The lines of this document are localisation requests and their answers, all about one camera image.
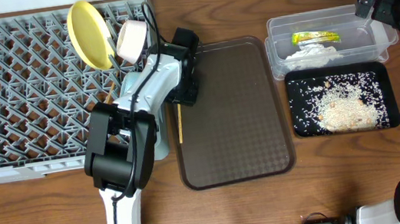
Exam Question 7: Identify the pink bowl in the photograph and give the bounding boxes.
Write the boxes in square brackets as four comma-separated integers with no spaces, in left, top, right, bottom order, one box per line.
[117,20,147,64]

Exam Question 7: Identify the light blue bowl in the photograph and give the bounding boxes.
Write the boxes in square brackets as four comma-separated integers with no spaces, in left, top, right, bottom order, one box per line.
[120,71,140,97]

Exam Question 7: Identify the yellow round plate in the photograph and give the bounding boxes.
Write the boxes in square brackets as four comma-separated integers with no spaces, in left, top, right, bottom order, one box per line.
[66,0,114,71]

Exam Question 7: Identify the green snack wrapper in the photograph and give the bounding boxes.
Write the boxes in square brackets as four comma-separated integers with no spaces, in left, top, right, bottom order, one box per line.
[291,31,341,46]

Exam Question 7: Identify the white paper napkin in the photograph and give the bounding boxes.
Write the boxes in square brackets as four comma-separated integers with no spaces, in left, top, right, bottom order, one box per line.
[285,44,343,71]

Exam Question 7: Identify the rice food scraps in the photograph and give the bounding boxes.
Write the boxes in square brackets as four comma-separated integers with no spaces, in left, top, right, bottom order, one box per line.
[286,71,391,137]

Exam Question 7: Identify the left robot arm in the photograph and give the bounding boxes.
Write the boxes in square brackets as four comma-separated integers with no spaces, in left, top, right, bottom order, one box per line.
[84,28,199,224]

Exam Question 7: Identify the clear plastic waste bin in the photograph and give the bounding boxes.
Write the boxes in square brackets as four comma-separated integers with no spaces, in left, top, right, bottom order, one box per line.
[265,5,398,81]

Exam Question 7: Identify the grey plastic dishwasher rack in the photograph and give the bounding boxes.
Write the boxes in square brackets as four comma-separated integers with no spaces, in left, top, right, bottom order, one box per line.
[0,0,175,185]

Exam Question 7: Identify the dark brown serving tray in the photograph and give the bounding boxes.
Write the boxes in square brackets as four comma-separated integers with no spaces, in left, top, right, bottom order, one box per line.
[169,36,296,191]

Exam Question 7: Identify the black rectangular tray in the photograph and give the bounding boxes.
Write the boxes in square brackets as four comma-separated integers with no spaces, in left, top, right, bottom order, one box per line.
[285,61,400,131]

